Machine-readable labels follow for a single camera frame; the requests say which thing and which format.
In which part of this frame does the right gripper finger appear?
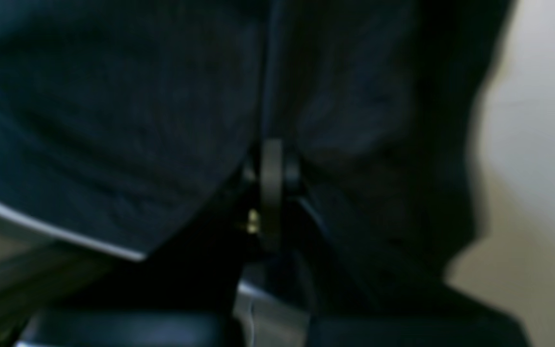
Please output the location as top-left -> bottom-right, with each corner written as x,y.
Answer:
244,139 -> 301,251

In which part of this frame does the dark grey T-shirt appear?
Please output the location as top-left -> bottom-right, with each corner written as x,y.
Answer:
0,0 -> 530,347

